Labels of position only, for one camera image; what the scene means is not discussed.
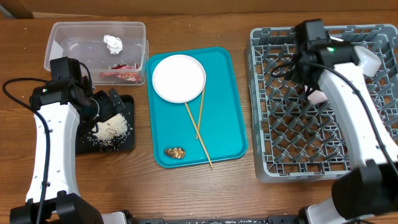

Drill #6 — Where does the wooden chopstick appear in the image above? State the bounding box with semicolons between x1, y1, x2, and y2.
197;87;205;130

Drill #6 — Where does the wooden chopstick slanted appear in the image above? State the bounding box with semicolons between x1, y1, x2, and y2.
184;102;213;168

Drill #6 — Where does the grey dishwasher rack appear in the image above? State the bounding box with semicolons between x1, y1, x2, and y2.
245;24;397;183

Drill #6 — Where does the brown food scrap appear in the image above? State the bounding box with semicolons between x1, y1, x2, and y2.
164;147;185;159

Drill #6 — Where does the spilled rice pile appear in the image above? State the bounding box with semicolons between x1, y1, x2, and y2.
76;113;134;153

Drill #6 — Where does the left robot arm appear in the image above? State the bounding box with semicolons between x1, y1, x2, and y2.
10;78;134;223

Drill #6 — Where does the large white plate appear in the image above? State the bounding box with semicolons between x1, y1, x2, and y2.
152;54;206;103

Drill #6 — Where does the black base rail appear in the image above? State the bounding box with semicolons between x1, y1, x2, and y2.
102;210;309;224

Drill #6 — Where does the red snack wrapper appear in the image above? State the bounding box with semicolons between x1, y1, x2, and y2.
99;63;140;82

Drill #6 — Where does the black plastic tray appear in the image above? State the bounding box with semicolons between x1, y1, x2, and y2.
76;95;135;154

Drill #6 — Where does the white bowl with crumbs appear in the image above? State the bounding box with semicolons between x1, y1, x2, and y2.
307;90;328;105

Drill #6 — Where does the clear plastic storage bin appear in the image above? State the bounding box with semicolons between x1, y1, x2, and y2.
44;21;149;86

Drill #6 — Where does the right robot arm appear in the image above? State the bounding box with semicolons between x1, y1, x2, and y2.
294;41;397;223

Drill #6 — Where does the white napkin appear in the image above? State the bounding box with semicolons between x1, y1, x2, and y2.
103;35;123;55

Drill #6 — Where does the grey-green bowl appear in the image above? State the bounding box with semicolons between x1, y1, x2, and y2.
354;46;381;77

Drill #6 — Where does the teal serving tray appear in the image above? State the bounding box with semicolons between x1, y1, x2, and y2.
146;47;248;168

